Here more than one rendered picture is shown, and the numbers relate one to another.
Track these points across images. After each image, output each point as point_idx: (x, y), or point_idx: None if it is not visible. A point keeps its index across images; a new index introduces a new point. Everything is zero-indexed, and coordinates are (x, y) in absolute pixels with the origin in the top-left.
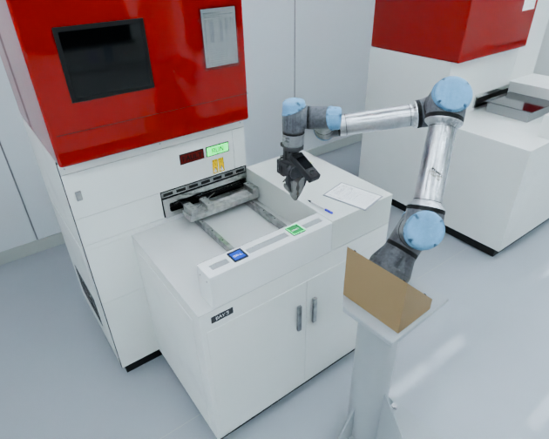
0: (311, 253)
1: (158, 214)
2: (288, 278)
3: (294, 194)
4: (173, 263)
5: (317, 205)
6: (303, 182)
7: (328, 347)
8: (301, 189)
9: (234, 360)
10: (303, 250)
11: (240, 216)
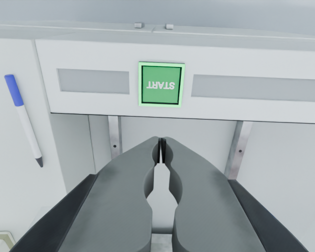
0: (134, 36)
1: None
2: (197, 36)
3: (195, 155)
4: (311, 182)
5: (32, 131)
6: (87, 210)
7: (122, 23)
8: (130, 166)
9: (270, 32)
10: (159, 39)
11: (153, 212)
